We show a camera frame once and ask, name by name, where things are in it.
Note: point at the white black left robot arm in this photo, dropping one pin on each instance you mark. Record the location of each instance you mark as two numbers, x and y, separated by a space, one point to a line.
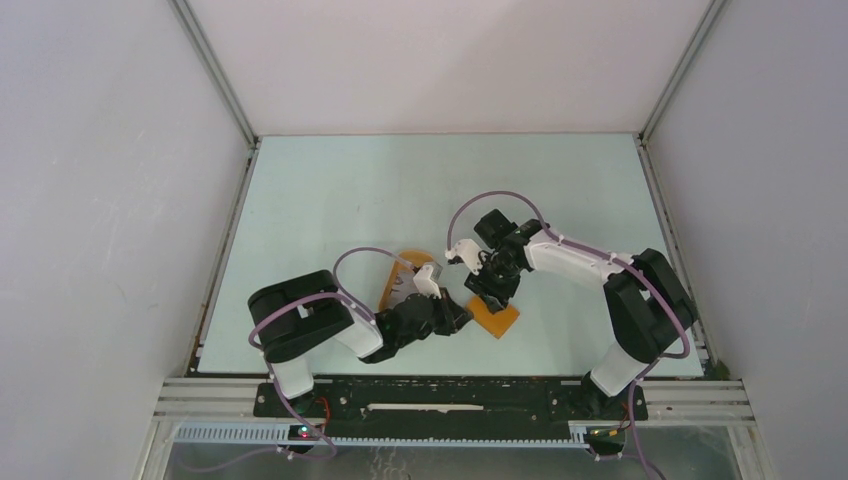
293 317

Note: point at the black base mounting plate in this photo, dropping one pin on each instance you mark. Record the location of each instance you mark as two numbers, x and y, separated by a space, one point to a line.
461 408

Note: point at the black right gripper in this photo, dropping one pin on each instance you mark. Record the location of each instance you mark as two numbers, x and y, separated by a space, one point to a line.
480 285

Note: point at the orange leather card holder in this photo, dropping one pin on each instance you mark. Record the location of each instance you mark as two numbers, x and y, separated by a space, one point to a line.
496 324

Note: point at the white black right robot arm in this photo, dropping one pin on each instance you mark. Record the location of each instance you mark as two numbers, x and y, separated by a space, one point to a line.
648 307

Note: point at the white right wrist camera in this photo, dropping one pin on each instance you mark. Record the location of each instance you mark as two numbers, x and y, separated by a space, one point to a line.
469 253

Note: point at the beige oval plastic tray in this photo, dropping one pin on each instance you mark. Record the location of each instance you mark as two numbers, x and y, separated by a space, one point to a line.
400 283

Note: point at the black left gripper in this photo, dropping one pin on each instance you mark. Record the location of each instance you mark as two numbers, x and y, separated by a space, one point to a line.
455 316

